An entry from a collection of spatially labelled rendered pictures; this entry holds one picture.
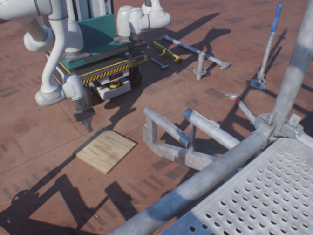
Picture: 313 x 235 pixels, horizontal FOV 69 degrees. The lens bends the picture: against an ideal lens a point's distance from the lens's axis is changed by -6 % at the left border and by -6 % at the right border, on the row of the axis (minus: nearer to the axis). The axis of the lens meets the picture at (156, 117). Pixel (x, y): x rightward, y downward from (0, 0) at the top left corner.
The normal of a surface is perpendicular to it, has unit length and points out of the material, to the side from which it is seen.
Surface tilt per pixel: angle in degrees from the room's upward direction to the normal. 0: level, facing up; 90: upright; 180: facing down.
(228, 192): 0
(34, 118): 0
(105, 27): 90
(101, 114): 0
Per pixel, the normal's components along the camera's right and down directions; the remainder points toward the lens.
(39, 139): 0.00, -0.77
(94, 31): 0.61, 0.50
